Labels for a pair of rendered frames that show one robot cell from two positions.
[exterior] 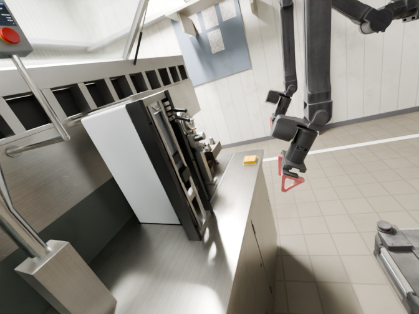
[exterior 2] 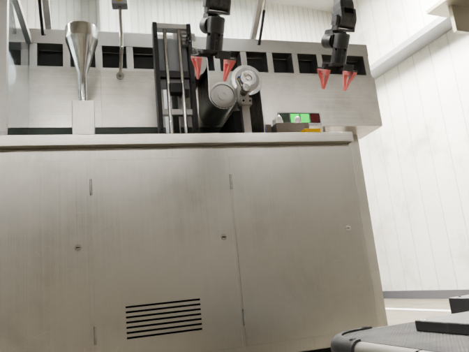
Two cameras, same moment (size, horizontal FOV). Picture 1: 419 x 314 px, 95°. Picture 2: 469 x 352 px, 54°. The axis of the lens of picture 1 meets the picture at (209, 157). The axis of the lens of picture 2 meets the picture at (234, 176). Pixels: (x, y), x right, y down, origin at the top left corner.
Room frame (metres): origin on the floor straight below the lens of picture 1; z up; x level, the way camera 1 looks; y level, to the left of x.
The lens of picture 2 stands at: (-0.43, -1.30, 0.37)
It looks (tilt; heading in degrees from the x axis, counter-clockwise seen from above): 12 degrees up; 46
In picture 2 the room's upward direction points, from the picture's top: 6 degrees counter-clockwise
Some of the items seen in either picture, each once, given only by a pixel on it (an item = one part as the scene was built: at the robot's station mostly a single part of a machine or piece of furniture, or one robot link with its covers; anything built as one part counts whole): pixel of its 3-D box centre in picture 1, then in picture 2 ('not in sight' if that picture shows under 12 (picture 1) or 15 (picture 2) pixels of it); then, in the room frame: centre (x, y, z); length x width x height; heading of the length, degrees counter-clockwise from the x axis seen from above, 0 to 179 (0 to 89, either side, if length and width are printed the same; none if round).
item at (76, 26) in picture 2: not in sight; (81, 35); (0.41, 0.48, 1.50); 0.14 x 0.14 x 0.06
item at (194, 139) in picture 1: (203, 158); (246, 117); (0.95, 0.03, 1.05); 0.06 x 0.05 x 0.31; 63
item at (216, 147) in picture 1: (190, 153); (278, 142); (1.23, 0.11, 1.00); 0.40 x 0.16 x 0.06; 63
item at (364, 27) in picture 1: (378, 20); not in sight; (0.84, -0.83, 1.43); 0.10 x 0.05 x 0.09; 70
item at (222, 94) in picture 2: not in sight; (217, 105); (0.95, 0.22, 1.17); 0.26 x 0.12 x 0.12; 63
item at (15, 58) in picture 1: (41, 99); (121, 26); (0.53, 0.34, 1.51); 0.02 x 0.02 x 0.20
